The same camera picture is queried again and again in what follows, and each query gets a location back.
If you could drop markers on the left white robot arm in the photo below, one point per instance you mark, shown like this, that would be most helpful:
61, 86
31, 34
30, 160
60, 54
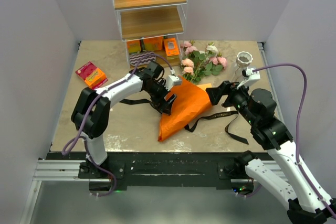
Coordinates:
92, 110

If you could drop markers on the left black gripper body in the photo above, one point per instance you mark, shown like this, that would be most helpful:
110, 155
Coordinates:
157, 91

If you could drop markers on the white wire wooden shelf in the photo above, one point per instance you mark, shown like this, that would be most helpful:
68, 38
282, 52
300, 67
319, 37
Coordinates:
142, 19

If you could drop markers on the purple wavy sponge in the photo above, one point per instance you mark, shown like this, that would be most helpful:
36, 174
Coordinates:
142, 58

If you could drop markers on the orange box bottom middle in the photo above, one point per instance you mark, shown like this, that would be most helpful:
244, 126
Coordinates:
153, 44

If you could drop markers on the orange box bottom right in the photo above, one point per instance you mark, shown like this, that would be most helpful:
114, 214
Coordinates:
171, 48

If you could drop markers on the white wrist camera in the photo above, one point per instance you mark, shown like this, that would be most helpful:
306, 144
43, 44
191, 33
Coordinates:
171, 81
250, 76

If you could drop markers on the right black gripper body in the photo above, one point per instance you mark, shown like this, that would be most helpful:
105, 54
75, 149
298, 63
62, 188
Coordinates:
237, 96

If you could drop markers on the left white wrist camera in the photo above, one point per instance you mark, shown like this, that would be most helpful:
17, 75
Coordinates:
171, 81

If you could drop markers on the pink flower bouquet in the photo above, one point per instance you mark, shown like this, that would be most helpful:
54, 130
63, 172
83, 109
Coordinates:
196, 64

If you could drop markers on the orange wrapping paper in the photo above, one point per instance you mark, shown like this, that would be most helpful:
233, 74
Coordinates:
191, 101

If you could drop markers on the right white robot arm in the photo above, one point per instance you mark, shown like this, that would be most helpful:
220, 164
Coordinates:
304, 202

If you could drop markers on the white ribbed vase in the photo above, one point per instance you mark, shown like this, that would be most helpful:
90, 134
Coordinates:
242, 62

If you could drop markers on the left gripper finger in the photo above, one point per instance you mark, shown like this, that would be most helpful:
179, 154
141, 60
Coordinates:
167, 104
160, 105

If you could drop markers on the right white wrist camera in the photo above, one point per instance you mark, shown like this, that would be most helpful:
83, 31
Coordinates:
250, 76

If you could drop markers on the pink orange snack box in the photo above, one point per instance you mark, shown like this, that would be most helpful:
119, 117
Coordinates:
91, 75

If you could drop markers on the orange box bottom left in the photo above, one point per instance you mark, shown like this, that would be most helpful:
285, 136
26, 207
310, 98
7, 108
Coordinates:
133, 46

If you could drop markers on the black printed ribbon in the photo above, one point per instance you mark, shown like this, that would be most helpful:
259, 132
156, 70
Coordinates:
215, 116

